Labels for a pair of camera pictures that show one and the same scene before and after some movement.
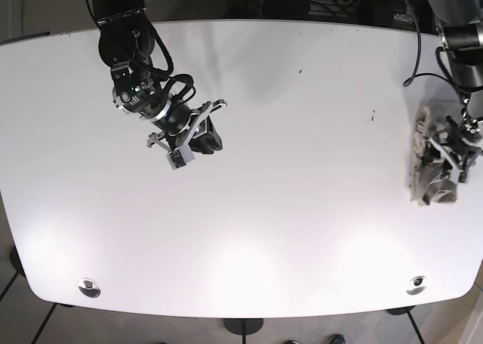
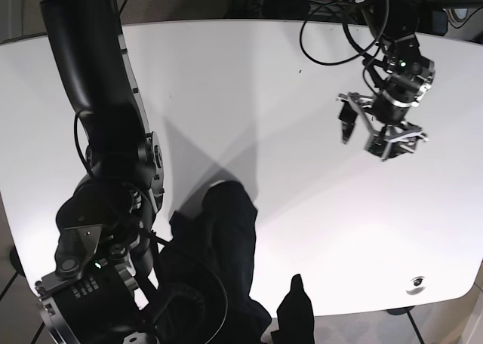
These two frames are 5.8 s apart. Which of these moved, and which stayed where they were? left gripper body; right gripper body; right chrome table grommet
Moved: right gripper body; left gripper body
Stayed: right chrome table grommet
